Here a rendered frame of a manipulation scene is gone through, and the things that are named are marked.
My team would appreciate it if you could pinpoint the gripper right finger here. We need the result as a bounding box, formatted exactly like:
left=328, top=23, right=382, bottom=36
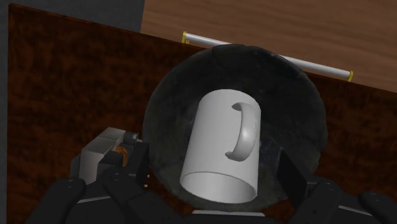
left=277, top=148, right=397, bottom=224

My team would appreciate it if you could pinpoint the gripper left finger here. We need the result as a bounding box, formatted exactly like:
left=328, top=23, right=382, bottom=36
left=26, top=142, right=191, bottom=224

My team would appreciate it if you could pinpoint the white mug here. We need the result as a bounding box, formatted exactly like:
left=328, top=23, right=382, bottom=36
left=179, top=88, right=262, bottom=205

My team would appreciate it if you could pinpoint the dark brown wooden dresser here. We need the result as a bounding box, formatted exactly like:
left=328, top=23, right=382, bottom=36
left=6, top=3, right=397, bottom=224

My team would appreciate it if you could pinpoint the black round bowl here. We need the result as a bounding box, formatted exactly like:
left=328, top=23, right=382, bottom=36
left=142, top=44, right=328, bottom=213

